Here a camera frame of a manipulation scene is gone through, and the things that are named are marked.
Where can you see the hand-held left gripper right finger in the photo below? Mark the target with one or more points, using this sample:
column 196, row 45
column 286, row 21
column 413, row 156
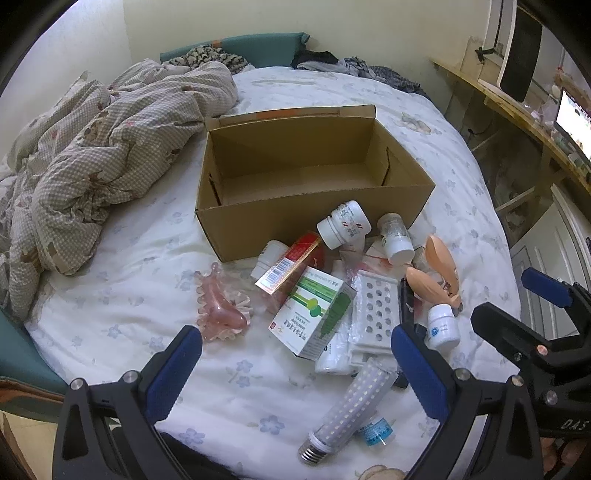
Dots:
column 418, row 369

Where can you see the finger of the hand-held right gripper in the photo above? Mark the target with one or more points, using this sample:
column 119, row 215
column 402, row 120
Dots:
column 512, row 327
column 545, row 286

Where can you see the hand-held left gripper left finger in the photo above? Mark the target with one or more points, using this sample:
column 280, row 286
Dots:
column 173, row 374

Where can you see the small squat white jar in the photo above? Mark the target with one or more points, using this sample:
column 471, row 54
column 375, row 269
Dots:
column 442, row 330

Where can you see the white blister pack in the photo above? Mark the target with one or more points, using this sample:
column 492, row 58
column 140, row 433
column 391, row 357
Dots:
column 376, row 309

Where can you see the white corn light bulb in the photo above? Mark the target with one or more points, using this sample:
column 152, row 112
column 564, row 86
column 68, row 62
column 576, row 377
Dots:
column 351, row 406

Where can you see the pink glass dish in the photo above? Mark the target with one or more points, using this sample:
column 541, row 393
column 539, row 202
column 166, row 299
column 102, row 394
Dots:
column 221, row 309

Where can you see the peach makeup sponge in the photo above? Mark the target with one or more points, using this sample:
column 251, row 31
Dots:
column 438, row 258
column 427, row 288

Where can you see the green and white medicine box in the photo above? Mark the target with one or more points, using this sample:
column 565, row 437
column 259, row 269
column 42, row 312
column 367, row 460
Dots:
column 314, row 318

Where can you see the clear plastic bag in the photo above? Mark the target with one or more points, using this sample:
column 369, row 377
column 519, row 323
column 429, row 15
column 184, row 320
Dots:
column 369, row 263

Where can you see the clear bottle with white cap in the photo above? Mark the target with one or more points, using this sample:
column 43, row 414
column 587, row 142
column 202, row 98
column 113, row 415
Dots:
column 397, row 244

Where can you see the red gold edged carton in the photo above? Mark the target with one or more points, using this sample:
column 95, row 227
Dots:
column 279, row 272

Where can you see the plain white pill bottle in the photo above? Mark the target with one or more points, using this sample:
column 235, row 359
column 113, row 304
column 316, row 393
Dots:
column 270, row 254

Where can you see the white printed label pill bottle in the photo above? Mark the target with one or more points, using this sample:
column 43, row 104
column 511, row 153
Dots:
column 344, row 224

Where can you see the brown cardboard box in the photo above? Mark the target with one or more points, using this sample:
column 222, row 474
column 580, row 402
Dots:
column 258, row 221

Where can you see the person's right hand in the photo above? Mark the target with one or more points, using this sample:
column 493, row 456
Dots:
column 551, row 454

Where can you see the black flat tool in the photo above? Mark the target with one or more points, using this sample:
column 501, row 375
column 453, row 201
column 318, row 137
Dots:
column 406, row 302

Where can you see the small blue label vial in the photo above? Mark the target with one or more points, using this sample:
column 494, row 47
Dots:
column 376, row 431

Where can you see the white soft packet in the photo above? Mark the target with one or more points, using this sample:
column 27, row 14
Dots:
column 334, row 357

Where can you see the beige rounded object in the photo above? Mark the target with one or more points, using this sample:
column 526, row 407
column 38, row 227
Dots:
column 383, row 473

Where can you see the lit computer screen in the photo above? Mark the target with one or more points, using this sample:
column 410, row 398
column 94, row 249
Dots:
column 575, row 120

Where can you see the wooden desk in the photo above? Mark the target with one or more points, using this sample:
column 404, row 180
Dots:
column 466, row 81

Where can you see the checked floral duvet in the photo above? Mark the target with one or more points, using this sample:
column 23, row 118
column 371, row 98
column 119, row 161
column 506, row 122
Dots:
column 92, row 161

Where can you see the white framed black panel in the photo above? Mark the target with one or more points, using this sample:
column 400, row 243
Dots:
column 521, row 55

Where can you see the dark plaid cloth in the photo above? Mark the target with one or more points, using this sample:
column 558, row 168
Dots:
column 399, row 79

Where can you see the leopard print cloth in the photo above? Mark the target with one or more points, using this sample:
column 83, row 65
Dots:
column 207, row 56

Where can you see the black clothes pile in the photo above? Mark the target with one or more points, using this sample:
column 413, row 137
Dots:
column 318, row 57

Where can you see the teal padded headboard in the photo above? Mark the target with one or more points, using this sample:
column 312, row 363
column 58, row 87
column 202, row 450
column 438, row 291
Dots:
column 268, row 48

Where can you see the teal bed side rail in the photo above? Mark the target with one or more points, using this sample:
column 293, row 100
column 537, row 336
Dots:
column 23, row 360

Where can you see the black bracket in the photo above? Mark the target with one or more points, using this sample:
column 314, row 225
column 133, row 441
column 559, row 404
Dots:
column 485, row 53

